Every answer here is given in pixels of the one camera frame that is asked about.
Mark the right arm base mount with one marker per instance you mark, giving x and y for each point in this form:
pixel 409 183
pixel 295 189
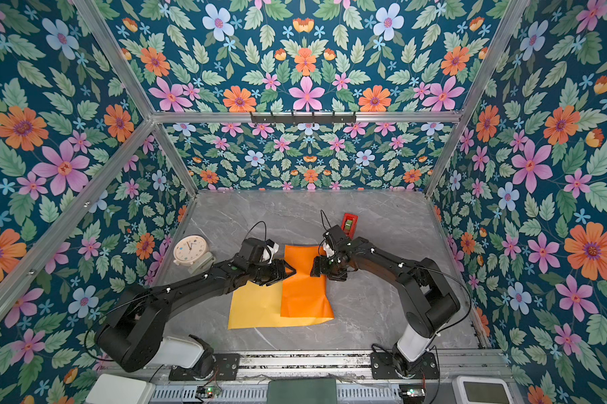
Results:
pixel 390 366

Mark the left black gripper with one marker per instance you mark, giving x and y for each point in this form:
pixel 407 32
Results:
pixel 279 273

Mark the green centre box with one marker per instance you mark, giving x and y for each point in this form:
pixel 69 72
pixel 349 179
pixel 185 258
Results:
pixel 302 391

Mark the white box bottom left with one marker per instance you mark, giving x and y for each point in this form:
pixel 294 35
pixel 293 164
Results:
pixel 113 389

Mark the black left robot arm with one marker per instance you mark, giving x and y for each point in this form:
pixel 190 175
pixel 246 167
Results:
pixel 133 334

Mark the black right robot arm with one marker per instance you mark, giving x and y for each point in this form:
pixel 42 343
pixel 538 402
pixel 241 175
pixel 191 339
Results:
pixel 427 298

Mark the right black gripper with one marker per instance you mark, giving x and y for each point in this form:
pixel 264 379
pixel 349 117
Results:
pixel 325 265

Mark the red tape dispenser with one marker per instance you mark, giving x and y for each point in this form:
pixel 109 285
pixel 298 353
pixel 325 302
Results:
pixel 349 224

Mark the round white analog clock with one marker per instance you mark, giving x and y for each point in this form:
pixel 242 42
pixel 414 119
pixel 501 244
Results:
pixel 191 250

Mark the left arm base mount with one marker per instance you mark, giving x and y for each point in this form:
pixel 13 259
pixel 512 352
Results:
pixel 211 367

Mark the white device bottom right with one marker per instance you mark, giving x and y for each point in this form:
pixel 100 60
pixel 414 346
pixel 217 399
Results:
pixel 470 389

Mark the yellow wrapping paper sheet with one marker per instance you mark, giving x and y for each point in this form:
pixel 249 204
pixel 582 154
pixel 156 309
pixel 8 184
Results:
pixel 298 301

